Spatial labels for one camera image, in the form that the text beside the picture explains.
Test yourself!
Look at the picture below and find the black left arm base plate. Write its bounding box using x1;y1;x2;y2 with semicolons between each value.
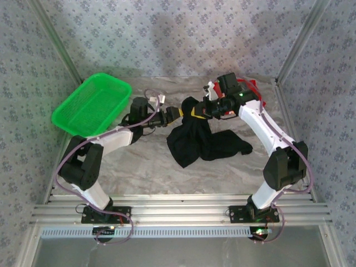
81;205;132;225

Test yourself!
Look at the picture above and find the green plastic mesh basket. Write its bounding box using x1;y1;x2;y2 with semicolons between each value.
51;72;132;137

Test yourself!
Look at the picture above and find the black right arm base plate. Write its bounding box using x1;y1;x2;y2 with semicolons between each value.
228;205;280;224

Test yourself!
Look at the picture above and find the red teddy bear print t-shirt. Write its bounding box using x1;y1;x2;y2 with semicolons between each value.
214;79;266;116

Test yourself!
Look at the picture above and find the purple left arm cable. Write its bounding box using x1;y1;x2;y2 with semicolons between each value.
54;88;167;247

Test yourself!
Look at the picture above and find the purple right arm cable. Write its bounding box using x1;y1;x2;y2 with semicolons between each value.
236;75;315;245

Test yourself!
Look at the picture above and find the black t-shirt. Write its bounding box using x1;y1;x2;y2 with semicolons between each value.
166;96;253;169

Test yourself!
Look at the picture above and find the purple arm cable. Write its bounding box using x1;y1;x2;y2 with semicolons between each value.
54;88;167;247
236;75;315;245

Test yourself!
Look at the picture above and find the grey slotted cable duct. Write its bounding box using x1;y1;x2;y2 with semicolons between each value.
40;226;272;239

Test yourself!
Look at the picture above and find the aluminium side rail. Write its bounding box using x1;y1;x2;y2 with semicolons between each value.
274;79;318;202
41;177;58;205

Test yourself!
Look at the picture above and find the aluminium frame leg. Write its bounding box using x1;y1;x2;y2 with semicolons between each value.
15;224;42;267
318;224;347;267

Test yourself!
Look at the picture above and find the aluminium frame cross rail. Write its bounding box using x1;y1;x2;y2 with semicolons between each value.
29;194;333;225

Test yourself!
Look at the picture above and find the aluminium frame post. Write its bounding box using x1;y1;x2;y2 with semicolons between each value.
275;0;332;84
27;0;84;84

